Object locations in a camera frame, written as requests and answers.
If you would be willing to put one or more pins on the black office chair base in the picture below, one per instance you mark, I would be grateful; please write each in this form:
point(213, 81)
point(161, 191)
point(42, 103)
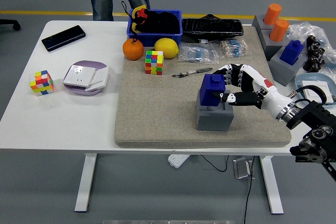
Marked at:
point(9, 23)

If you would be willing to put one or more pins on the white table leg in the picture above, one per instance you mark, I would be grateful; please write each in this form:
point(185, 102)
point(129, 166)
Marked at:
point(271, 184)
point(85, 182)

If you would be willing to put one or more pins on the black smartphone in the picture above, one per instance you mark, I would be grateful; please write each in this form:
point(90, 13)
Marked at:
point(63, 38)

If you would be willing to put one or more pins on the purple plastic tray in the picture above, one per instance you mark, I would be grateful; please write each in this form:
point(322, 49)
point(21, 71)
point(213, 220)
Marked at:
point(89, 64)

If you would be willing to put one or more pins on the grey-brown mat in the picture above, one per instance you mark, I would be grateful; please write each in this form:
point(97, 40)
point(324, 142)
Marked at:
point(157, 108)

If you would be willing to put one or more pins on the blue plastic bin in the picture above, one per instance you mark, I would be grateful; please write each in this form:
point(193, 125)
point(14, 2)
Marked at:
point(152, 39)

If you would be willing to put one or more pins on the black fabric pouch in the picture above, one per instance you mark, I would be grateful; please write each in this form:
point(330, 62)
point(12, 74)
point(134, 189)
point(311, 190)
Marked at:
point(162, 23)

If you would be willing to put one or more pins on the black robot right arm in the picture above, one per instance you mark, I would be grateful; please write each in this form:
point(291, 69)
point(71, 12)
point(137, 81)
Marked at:
point(315, 111)

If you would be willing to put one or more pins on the black table control panel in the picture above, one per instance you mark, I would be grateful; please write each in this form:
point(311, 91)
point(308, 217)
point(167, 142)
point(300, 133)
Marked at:
point(299, 159)

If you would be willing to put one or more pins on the clear metal bracket stand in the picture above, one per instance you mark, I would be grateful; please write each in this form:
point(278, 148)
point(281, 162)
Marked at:
point(241, 169)

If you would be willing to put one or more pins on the white power strip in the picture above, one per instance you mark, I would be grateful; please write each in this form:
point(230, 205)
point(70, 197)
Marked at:
point(177, 160)

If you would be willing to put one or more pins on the yellow red toy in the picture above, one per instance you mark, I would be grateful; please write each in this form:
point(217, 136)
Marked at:
point(136, 11)

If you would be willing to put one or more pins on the yellow lemon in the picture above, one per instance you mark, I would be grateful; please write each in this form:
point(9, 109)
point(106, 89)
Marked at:
point(166, 48)

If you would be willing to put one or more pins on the clear bag of blue resistors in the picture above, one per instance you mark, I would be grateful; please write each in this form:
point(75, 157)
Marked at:
point(197, 53)

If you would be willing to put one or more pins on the small white connector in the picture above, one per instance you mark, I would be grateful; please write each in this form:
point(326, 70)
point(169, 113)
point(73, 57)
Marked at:
point(203, 41)

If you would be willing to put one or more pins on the blue square seal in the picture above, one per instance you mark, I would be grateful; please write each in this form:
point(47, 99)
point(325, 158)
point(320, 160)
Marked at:
point(207, 90)
point(291, 52)

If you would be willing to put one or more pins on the orange fruit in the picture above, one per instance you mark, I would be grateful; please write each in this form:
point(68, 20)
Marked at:
point(133, 49)

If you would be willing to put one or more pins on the crumpled clear plastic bag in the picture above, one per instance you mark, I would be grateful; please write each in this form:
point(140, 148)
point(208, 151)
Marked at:
point(302, 28)

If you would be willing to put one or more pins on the light blue tray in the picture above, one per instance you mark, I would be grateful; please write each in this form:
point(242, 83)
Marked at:
point(302, 78)

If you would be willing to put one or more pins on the black keyboard in plastic wrap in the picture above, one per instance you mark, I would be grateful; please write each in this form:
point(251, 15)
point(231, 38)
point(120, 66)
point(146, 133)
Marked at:
point(210, 27)

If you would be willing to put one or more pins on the dark brown knobs cluster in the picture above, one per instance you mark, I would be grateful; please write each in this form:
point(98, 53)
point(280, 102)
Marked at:
point(313, 51)

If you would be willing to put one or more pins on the white wall socket panel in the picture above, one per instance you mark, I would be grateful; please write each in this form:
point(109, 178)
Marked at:
point(78, 77)

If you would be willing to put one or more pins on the silver black pen tool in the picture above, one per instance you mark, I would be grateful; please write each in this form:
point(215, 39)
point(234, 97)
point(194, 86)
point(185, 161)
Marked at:
point(195, 71)

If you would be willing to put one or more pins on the orange cylinder seal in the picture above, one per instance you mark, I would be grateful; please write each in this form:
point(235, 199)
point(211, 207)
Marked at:
point(272, 13)
point(278, 30)

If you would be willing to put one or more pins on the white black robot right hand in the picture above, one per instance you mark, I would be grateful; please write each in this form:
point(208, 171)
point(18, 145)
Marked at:
point(270, 95)

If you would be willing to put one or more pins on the white wall switch panel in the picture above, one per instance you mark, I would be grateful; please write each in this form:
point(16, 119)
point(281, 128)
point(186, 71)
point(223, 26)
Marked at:
point(329, 90)
point(101, 77)

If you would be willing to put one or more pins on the grey seal holder block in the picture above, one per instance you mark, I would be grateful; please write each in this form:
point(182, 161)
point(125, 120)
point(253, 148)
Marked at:
point(212, 120)
point(270, 48)
point(281, 73)
point(258, 23)

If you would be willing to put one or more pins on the clear bag of tan resistors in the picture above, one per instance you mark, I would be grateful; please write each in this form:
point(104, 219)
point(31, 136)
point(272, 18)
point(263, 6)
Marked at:
point(233, 48)

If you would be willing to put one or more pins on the scrambled colourful puzzle cube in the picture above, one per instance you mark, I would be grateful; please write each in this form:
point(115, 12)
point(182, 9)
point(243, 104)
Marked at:
point(154, 62)
point(41, 83)

